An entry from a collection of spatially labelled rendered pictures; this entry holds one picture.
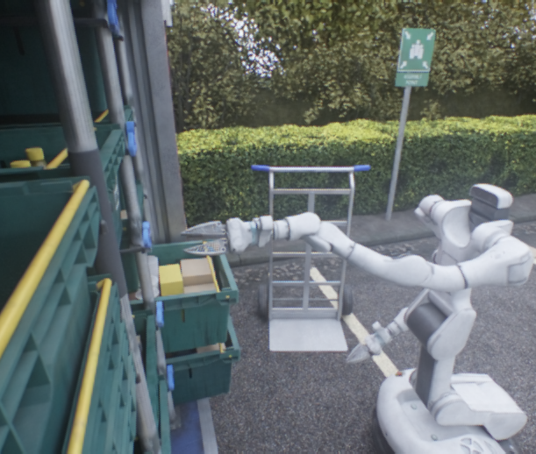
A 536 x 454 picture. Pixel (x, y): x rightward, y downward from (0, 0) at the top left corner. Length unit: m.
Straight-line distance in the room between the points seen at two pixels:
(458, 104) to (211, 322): 7.15
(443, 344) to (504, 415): 0.67
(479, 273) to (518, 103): 8.20
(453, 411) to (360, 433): 0.64
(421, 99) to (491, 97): 1.67
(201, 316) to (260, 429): 1.12
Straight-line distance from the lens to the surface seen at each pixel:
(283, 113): 6.20
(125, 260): 1.14
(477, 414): 1.98
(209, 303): 1.24
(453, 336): 1.50
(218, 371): 1.46
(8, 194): 0.50
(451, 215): 1.43
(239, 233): 1.00
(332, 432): 2.27
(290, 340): 2.71
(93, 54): 1.00
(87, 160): 0.49
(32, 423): 0.27
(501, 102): 8.75
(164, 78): 1.40
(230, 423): 2.28
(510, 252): 1.18
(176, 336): 1.32
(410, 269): 1.08
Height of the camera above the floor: 1.85
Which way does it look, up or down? 25 degrees down
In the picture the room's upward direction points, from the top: straight up
